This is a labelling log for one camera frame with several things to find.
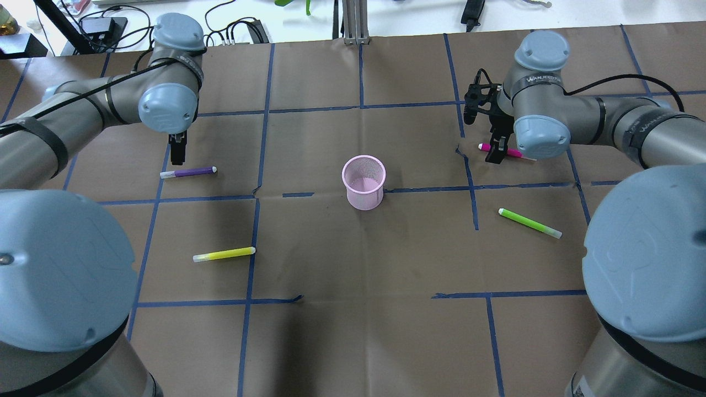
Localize pink marker pen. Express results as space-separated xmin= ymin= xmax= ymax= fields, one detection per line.
xmin=478 ymin=143 xmax=537 ymax=161

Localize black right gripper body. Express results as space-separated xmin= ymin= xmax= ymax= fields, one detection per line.
xmin=464 ymin=69 xmax=515 ymax=145

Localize black power adapter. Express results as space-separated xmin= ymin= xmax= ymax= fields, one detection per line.
xmin=78 ymin=16 xmax=127 ymax=42

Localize purple marker pen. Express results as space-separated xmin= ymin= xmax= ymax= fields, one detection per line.
xmin=159 ymin=166 xmax=218 ymax=179

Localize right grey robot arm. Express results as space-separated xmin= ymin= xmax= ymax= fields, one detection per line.
xmin=462 ymin=30 xmax=705 ymax=396

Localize aluminium frame post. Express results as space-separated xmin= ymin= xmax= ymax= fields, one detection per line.
xmin=342 ymin=0 xmax=370 ymax=45

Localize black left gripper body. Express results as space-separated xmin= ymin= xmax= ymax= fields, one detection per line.
xmin=169 ymin=131 xmax=188 ymax=145

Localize pink mesh cup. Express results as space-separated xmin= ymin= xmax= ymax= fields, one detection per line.
xmin=342 ymin=155 xmax=387 ymax=211

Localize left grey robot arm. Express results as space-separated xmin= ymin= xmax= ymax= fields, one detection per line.
xmin=1 ymin=13 xmax=206 ymax=396

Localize green highlighter pen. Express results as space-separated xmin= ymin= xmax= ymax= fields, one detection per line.
xmin=498 ymin=208 xmax=563 ymax=239

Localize yellow highlighter pen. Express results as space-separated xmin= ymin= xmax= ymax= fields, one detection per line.
xmin=192 ymin=246 xmax=256 ymax=263

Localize black power brick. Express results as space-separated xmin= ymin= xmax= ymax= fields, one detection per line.
xmin=461 ymin=0 xmax=486 ymax=32

